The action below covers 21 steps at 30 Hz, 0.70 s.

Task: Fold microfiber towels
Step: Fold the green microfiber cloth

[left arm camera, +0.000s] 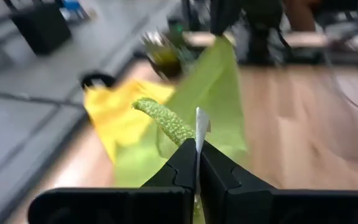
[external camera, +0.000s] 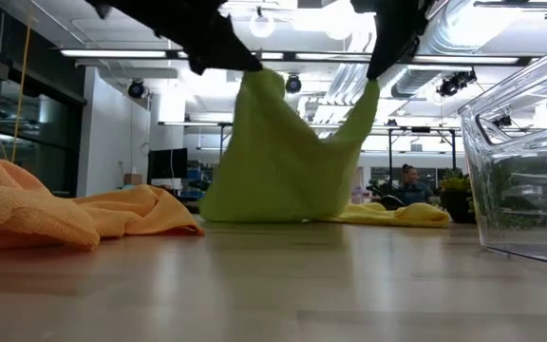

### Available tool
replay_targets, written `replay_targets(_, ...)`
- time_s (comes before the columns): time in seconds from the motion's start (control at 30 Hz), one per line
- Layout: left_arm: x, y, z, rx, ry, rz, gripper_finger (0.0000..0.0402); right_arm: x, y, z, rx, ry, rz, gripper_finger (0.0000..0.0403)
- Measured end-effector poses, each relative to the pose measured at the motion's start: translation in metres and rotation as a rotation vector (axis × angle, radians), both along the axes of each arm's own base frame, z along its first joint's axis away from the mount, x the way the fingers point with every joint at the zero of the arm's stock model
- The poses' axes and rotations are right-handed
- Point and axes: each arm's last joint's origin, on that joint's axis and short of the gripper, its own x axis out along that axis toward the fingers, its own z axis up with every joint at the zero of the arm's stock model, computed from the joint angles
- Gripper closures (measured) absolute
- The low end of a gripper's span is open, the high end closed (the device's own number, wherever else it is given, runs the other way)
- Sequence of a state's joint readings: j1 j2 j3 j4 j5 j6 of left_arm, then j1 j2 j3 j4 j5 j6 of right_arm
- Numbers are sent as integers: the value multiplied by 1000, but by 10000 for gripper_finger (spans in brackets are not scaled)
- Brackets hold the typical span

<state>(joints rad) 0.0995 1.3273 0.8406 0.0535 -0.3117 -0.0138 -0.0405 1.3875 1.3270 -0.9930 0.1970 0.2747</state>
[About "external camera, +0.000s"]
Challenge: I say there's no clear plastic bin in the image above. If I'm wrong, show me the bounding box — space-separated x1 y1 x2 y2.
457 36 547 270

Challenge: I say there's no round white pendant lamp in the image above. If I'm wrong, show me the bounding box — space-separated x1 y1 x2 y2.
248 9 276 39

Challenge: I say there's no black ceiling light track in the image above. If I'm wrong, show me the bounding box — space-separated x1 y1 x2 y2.
59 47 540 67

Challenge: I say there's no silver ventilation duct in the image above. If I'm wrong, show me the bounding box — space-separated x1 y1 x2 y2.
389 0 477 99

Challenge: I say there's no person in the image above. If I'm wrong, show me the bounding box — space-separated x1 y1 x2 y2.
394 163 434 208

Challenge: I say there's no green microfiber towel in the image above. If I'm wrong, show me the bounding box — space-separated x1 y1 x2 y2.
199 68 382 224

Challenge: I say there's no black ceiling camera cluster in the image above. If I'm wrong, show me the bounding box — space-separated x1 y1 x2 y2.
437 68 478 99

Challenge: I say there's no yellow microfiber towel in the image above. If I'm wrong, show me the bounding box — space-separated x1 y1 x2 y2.
320 201 453 229

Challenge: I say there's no blue storage rack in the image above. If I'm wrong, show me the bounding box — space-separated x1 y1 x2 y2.
185 161 213 199

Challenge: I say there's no black monitor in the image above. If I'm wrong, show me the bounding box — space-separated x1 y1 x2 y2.
147 147 189 181

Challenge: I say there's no orange microfiber towel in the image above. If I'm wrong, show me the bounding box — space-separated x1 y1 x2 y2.
0 159 206 253

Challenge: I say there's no short yellow cable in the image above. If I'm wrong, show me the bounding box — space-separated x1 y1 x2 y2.
10 23 32 162

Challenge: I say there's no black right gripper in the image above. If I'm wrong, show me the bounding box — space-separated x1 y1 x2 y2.
349 0 436 81

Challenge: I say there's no potted green plant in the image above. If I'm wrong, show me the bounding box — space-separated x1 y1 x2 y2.
439 168 477 224

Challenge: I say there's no black metal frame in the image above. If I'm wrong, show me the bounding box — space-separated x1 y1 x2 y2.
387 125 459 186
218 122 235 162

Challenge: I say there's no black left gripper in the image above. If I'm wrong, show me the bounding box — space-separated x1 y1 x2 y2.
85 0 263 76

